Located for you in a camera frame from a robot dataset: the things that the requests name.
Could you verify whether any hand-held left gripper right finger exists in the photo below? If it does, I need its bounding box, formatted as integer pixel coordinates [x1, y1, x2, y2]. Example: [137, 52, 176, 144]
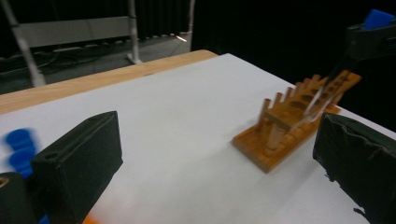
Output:
[312, 112, 396, 224]

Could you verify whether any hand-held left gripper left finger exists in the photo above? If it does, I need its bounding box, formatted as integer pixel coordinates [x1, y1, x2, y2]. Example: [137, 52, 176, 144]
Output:
[31, 110, 124, 224]

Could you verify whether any wooden tube rack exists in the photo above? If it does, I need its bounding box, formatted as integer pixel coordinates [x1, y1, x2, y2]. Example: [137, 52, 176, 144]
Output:
[232, 69, 362, 175]

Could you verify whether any white table mat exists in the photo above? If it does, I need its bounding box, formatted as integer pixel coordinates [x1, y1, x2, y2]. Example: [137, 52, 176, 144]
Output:
[0, 52, 396, 224]

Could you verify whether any grey metal stand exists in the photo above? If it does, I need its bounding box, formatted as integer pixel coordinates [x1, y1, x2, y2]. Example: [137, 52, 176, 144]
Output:
[0, 0, 145, 88]

